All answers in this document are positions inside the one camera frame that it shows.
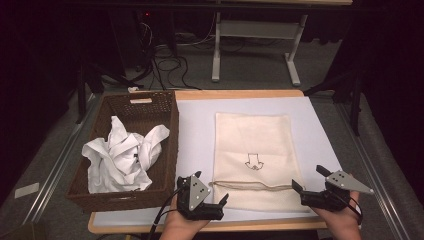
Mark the white table mat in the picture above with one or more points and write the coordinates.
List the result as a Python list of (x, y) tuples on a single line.
[(196, 133)]

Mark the white metal desk frame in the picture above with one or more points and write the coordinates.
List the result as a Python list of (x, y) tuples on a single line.
[(256, 29)]

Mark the aluminium floor rail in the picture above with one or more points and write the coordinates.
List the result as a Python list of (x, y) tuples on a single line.
[(56, 166), (376, 173)]

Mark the small white plug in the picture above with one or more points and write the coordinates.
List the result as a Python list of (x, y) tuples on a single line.
[(133, 89)]

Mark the black metal stand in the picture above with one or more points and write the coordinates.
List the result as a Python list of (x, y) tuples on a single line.
[(81, 90), (356, 100)]

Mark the white shirt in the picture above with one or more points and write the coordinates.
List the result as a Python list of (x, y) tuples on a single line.
[(116, 160)]

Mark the white tape strip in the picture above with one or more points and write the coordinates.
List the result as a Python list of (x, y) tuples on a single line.
[(26, 190)]

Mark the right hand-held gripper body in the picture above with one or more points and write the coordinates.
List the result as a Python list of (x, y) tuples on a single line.
[(343, 181)]

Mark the person's right hand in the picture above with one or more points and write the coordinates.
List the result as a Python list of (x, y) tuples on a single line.
[(343, 223)]

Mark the brown wicker basket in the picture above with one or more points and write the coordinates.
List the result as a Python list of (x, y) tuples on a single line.
[(133, 116)]

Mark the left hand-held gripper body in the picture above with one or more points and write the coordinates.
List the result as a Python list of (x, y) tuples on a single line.
[(198, 193)]

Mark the person's left hand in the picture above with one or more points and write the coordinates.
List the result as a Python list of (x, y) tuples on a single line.
[(181, 228)]

